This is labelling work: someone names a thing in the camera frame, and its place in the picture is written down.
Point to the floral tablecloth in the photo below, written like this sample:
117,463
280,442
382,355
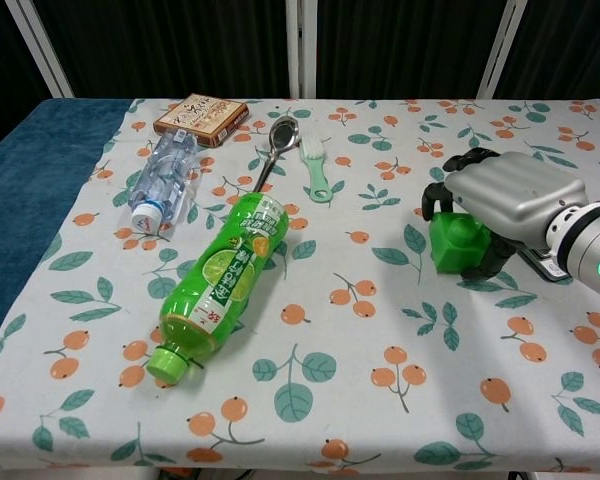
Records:
330,360

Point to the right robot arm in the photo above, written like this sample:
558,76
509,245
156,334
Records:
587,245

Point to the metal spoon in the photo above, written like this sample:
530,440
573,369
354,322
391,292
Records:
282,135

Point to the green plastic container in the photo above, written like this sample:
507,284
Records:
455,242

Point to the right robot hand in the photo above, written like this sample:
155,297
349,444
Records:
515,195

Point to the green tea bottle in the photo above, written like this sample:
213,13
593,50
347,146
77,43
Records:
220,280

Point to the blue table cloth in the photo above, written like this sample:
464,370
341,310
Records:
35,160

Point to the black curtain panel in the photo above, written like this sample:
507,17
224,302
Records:
570,50
180,45
0,60
405,45

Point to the clear water bottle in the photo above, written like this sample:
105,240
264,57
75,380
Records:
167,175

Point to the white frame post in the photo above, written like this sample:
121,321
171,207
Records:
500,50
40,50
302,50

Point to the green plastic brush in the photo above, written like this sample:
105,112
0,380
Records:
314,165

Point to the brown printed box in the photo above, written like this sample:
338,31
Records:
200,117

